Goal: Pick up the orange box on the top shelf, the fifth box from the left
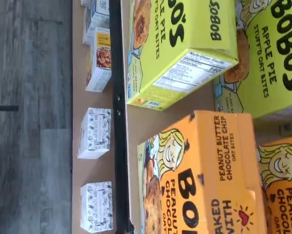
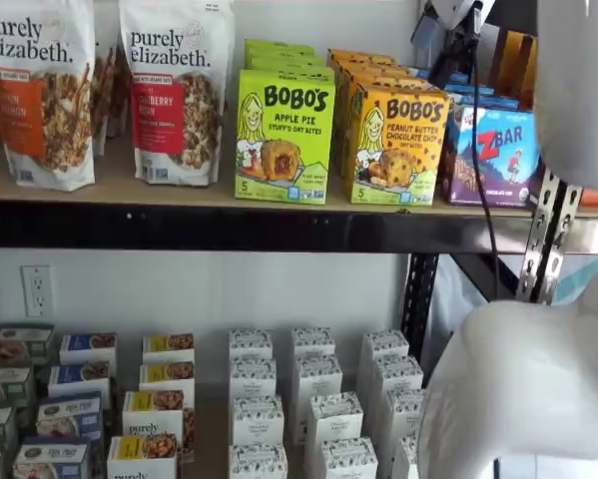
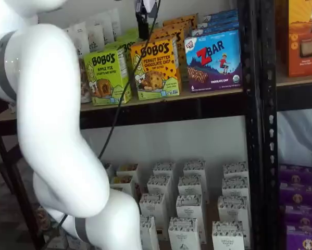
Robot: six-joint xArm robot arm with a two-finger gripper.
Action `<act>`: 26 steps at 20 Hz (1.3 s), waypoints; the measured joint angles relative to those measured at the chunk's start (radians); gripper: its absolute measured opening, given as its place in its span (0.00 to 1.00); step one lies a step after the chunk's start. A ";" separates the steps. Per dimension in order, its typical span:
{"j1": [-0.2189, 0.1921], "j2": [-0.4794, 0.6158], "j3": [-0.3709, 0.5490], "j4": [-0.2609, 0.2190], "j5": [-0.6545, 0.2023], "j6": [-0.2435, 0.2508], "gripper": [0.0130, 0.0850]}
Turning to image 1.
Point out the orange peanut butter box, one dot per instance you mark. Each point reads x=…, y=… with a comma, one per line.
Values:
x=204, y=146
x=287, y=170

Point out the brown upper shelf board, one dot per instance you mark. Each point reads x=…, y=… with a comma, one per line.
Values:
x=132, y=131

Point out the brown shelf board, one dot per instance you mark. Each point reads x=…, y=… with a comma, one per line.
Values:
x=132, y=131
x=92, y=170

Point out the white floral print box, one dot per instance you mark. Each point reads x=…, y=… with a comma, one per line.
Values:
x=97, y=131
x=97, y=207

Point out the yellow white granola box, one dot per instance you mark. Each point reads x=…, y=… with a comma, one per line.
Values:
x=102, y=58

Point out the brown lower shelf board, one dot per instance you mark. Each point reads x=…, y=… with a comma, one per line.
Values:
x=92, y=170

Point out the green apple pie box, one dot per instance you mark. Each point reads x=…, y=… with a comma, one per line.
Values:
x=180, y=29
x=270, y=73

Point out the small white box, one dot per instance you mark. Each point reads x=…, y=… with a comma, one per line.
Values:
x=86, y=36

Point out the white blue print box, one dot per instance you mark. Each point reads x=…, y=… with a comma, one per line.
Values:
x=99, y=19

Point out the dark thin floor bar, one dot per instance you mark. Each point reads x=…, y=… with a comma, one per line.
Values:
x=4, y=108

